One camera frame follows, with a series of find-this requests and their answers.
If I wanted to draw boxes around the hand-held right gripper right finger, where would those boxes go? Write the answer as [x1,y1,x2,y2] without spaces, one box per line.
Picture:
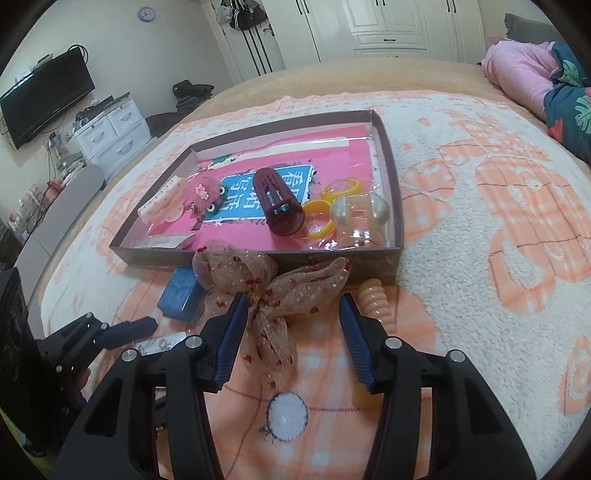
[338,295,539,480]

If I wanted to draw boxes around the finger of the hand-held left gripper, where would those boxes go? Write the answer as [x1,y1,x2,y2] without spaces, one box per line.
[95,316,158,350]
[37,312,110,372]

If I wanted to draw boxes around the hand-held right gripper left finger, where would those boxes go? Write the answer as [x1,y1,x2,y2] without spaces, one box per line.
[55,293,252,480]

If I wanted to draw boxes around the clear packet of earrings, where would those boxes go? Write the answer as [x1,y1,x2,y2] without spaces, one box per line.
[134,335,188,357]

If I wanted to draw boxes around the brown sheer hair bow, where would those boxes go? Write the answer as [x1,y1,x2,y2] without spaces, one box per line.
[191,240,352,370]

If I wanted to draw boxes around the dark shallow cardboard box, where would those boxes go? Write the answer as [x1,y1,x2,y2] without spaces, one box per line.
[109,109,404,283]

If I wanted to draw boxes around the small clear packet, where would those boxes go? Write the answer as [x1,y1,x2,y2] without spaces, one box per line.
[148,234,197,251]

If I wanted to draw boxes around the cream hair claw clip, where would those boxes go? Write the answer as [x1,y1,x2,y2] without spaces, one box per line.
[137,174,190,225]

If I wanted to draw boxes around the yellow plastic bangle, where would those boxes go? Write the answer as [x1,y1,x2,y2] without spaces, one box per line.
[302,199,340,240]
[321,179,362,205]

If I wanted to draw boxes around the dark red hair roller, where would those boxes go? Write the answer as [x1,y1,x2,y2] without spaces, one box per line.
[253,167,305,238]

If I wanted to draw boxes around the pink fuzzy hair clip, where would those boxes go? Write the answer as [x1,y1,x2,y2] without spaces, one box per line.
[187,178,228,232]

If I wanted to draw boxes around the small blue box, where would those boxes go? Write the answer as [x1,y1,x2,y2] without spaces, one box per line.
[157,267,206,322]

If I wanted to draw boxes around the cluttered desk items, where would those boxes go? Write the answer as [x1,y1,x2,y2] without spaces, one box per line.
[0,180,61,241]

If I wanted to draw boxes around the white and orange plush blanket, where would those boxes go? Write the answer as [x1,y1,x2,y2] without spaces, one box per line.
[41,90,591,480]

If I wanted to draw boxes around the pink card with blue label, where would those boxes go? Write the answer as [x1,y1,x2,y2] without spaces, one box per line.
[148,134,384,245]

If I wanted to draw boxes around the white drawer cabinet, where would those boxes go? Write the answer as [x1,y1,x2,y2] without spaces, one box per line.
[74,97,155,181]

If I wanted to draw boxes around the dark bag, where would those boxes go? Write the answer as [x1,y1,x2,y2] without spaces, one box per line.
[145,113,179,139]

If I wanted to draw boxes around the black set-top device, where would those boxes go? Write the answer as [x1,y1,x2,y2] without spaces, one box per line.
[76,92,131,123]

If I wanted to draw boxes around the dark clothing pile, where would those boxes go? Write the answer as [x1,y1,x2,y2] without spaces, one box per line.
[172,79,215,110]

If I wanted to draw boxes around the bed with beige bedspread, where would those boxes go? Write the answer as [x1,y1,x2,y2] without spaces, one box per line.
[18,58,591,324]

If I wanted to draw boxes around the white door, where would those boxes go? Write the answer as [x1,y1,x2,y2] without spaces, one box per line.
[203,0,287,85]

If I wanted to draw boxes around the pink quilt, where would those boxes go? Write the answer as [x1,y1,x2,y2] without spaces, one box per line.
[480,39,561,121]

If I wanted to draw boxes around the white wardrobe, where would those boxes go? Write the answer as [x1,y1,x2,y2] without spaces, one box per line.
[272,0,488,63]

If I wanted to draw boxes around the hanging bags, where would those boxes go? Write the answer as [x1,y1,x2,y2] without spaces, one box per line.
[219,0,269,31]

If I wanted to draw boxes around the black wall television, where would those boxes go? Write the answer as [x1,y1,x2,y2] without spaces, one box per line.
[0,48,96,151]

